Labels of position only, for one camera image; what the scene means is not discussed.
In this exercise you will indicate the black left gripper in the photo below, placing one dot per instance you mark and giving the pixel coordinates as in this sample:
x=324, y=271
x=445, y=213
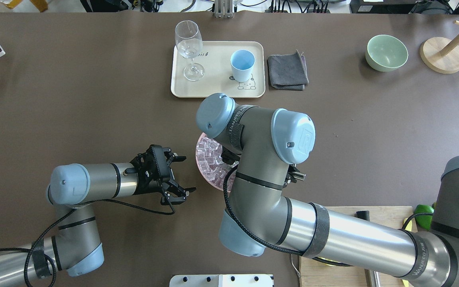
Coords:
x=145, y=184

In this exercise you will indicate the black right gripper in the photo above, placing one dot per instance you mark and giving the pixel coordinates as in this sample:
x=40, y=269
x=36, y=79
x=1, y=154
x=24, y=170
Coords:
x=228, y=154

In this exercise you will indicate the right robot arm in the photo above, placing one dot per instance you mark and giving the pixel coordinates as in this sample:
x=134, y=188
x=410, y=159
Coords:
x=269, y=144

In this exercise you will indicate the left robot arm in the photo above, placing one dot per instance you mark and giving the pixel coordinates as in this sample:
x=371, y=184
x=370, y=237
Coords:
x=72, y=242

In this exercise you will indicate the clear ice cubes pile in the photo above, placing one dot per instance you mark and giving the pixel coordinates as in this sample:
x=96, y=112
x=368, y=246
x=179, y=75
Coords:
x=212, y=161

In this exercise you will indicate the light blue cup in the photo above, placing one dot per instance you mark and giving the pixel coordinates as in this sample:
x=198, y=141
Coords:
x=242, y=64

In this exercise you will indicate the pink bowl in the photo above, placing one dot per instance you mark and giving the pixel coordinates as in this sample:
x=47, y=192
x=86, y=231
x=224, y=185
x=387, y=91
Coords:
x=209, y=167

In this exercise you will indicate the wooden cutting board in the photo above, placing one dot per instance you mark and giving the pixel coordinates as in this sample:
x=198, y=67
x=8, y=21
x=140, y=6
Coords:
x=315, y=274

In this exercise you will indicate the grey folded cloth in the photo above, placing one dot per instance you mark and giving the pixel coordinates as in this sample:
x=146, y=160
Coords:
x=288, y=72

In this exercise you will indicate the cream serving tray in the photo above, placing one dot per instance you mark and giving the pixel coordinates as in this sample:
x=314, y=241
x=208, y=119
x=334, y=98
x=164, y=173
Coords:
x=218, y=77

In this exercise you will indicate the clear wine glass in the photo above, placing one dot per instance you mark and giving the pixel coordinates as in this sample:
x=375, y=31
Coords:
x=188, y=40

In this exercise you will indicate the green lime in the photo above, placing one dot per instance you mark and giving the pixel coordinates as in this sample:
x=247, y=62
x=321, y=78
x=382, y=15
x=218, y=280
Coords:
x=424, y=215

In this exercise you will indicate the green bowl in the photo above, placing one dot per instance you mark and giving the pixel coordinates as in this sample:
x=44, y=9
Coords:
x=385, y=53

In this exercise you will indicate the wooden mug tree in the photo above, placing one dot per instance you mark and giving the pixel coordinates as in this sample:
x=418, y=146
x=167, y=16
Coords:
x=441, y=54

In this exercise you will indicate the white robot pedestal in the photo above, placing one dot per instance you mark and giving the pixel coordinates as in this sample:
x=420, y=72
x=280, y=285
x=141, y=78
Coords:
x=223, y=280

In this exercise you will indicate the aluminium frame post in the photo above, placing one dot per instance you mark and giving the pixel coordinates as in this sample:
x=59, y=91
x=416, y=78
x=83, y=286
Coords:
x=224, y=9

